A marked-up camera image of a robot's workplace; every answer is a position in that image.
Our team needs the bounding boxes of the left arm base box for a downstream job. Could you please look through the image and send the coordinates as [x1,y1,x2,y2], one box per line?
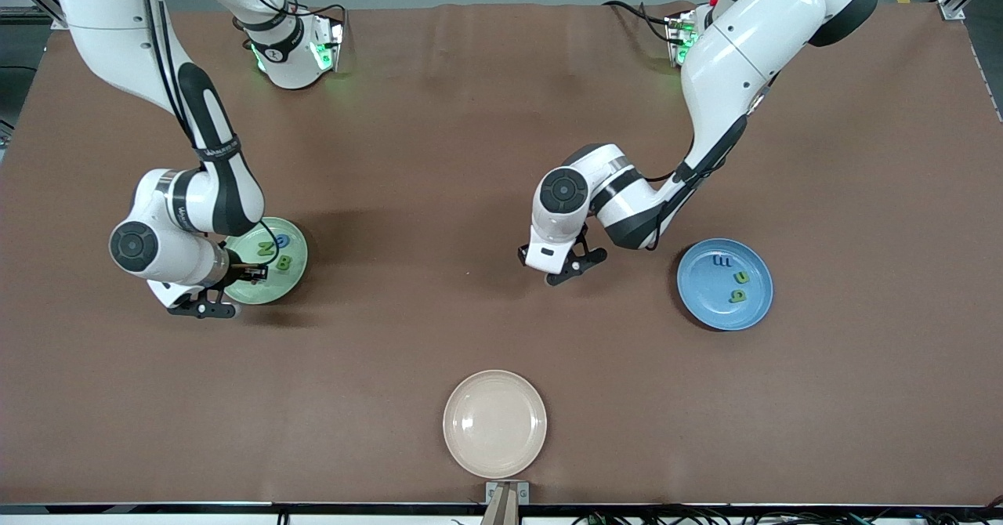
[664,9,698,65]

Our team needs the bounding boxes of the right arm base box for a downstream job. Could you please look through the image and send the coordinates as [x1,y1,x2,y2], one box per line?
[310,14,346,73]

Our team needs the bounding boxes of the light green plate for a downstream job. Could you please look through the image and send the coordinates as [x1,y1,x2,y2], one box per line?
[222,216,309,306]

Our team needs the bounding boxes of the brown table cover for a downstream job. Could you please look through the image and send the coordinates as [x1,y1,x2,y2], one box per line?
[0,2,1003,506]

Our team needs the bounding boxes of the blue plate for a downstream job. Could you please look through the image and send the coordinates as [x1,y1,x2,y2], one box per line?
[676,238,774,331]

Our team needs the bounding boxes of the beige plate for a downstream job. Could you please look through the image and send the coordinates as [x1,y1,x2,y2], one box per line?
[443,369,548,480]

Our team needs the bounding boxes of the black table edge strip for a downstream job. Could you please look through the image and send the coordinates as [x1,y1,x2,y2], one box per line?
[0,501,1003,516]

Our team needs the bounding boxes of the metal mount bracket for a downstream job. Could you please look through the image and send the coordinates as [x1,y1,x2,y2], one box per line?
[486,481,530,505]

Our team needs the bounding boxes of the black left arm base cable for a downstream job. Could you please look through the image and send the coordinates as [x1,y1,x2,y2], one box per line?
[602,0,679,44]

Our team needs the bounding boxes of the black arm base cable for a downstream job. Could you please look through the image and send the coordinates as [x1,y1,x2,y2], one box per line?
[602,0,679,44]
[278,0,349,28]

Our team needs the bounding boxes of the black right arm base cable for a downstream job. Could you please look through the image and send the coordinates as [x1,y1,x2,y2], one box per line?
[278,0,349,28]

